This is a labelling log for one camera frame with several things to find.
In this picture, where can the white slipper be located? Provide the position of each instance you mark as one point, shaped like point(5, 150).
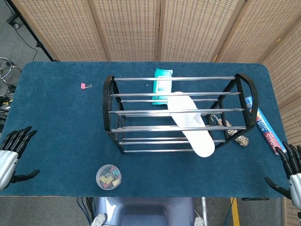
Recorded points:
point(202, 143)

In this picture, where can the pink binder clip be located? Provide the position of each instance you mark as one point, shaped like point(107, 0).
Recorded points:
point(83, 86)

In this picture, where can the black chrome shoe rack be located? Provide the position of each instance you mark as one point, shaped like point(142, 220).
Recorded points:
point(145, 128)

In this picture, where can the clear jar of binder clips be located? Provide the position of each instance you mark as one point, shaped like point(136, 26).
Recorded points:
point(108, 177)

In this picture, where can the blue grey robot torso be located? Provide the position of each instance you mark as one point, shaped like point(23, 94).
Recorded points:
point(145, 209)

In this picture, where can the chrome metal stand base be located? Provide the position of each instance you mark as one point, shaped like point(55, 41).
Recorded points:
point(3, 60)

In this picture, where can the teal wet wipes pack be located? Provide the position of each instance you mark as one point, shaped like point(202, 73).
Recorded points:
point(162, 87)

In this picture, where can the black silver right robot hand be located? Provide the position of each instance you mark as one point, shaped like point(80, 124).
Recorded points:
point(296, 183)

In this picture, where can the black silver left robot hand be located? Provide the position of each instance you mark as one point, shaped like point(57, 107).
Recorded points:
point(8, 160)

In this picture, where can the woven bamboo folding screen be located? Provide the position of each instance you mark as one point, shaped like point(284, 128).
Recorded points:
point(131, 28)

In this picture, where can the blue carpet table mat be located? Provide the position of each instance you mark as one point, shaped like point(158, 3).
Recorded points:
point(58, 129)

